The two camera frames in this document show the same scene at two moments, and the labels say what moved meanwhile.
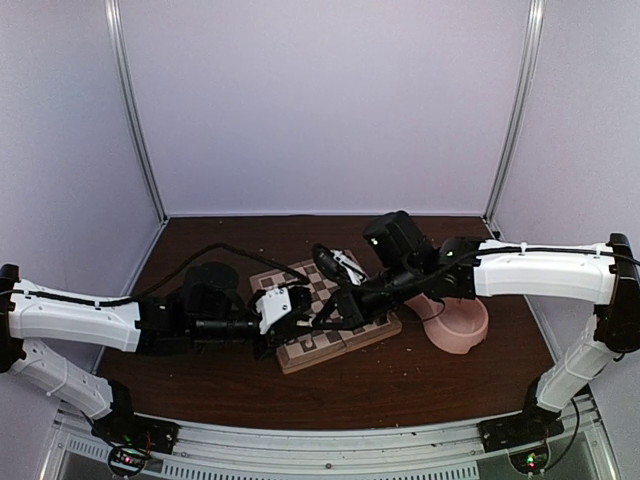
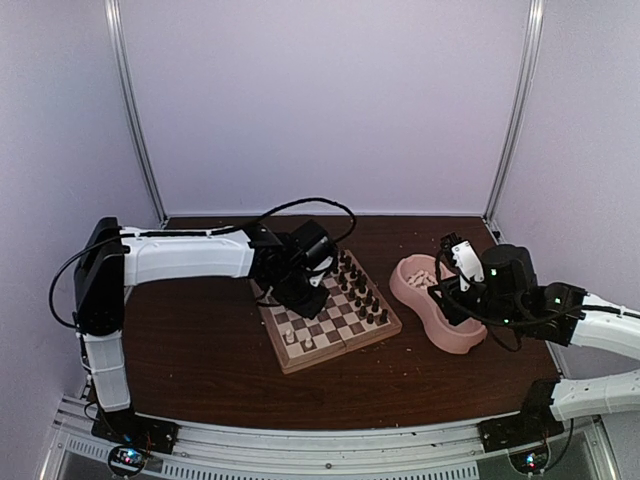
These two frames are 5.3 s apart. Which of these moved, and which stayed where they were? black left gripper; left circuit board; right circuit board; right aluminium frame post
Moved: black left gripper
Stayed: right circuit board; left circuit board; right aluminium frame post
